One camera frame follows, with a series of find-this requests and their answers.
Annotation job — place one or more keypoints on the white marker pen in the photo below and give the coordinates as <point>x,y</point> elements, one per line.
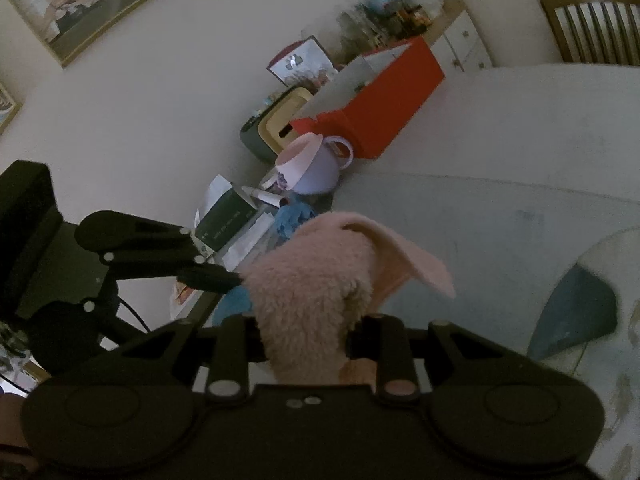
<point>262,195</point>

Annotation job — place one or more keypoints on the lavender mug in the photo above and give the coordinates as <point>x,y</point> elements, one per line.
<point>320,170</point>

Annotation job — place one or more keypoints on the green tissue box holder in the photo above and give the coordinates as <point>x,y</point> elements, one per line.
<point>267,127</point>

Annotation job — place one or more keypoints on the red cardboard box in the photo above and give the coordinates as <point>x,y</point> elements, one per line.
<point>395,100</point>

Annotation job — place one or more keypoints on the large framed picture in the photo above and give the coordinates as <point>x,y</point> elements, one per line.
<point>75,5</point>

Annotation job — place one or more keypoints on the dark green small box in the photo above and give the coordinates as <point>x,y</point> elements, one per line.
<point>225,222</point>

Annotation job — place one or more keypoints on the small framed picture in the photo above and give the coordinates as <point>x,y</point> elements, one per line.
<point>6,110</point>

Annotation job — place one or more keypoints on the printed standing card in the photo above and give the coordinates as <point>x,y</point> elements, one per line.
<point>302,62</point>

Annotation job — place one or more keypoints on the pink cup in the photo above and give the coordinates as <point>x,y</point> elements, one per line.
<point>295,157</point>

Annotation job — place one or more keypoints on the pink fluffy cloth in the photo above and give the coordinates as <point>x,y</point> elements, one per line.
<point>305,300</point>

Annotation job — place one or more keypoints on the blue dish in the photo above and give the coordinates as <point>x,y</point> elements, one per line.
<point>575,315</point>

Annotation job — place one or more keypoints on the wooden chair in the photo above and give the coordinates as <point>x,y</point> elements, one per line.
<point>595,20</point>

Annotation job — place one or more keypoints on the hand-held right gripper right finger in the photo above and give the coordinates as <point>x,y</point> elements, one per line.
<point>396,352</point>

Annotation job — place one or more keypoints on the white cabinet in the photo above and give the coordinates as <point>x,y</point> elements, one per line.
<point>462,35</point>

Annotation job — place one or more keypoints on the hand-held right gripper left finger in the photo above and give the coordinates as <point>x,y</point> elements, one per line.
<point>231,352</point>

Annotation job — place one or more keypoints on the cluster of jars and bottles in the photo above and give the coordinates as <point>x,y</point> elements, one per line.
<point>380,17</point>

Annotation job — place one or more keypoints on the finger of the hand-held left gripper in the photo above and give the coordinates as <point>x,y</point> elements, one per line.
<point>122,327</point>
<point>150,240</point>

